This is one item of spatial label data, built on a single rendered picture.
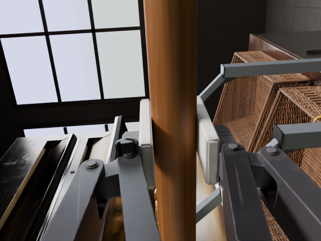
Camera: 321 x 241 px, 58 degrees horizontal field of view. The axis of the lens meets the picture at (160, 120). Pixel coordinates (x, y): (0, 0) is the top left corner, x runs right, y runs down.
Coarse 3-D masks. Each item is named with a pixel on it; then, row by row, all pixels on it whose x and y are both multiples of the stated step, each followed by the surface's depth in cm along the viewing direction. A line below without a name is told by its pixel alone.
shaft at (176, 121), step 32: (160, 0) 15; (192, 0) 15; (160, 32) 15; (192, 32) 16; (160, 64) 16; (192, 64) 17; (160, 96) 17; (192, 96) 17; (160, 128) 18; (192, 128) 18; (160, 160) 19; (192, 160) 19; (160, 192) 21; (192, 192) 21; (160, 224) 22; (192, 224) 22
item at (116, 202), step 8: (120, 120) 170; (120, 128) 163; (120, 136) 158; (112, 152) 140; (112, 160) 134; (112, 200) 114; (120, 200) 125; (112, 208) 112; (112, 216) 109; (120, 216) 119; (104, 224) 99; (112, 224) 107; (120, 224) 117; (104, 232) 97; (112, 232) 104; (120, 232) 114; (104, 240) 95; (112, 240) 102; (120, 240) 111
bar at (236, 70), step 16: (224, 64) 104; (240, 64) 103; (256, 64) 102; (272, 64) 102; (288, 64) 102; (304, 64) 102; (320, 64) 103; (224, 80) 105; (208, 96) 107; (288, 128) 60; (304, 128) 60; (320, 128) 60; (272, 144) 61; (288, 144) 60; (304, 144) 60; (320, 144) 60; (208, 208) 68
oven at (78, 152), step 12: (96, 132) 190; (108, 132) 189; (12, 144) 181; (48, 144) 184; (84, 144) 177; (72, 156) 165; (84, 156) 170; (72, 168) 155; (60, 180) 145; (60, 192) 138; (48, 216) 124; (36, 240) 112
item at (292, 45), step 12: (252, 36) 175; (264, 36) 172; (276, 36) 170; (288, 36) 168; (300, 36) 166; (312, 36) 165; (252, 48) 177; (264, 48) 158; (276, 48) 143; (288, 48) 143; (300, 48) 142; (312, 48) 141; (312, 72) 113; (312, 84) 113
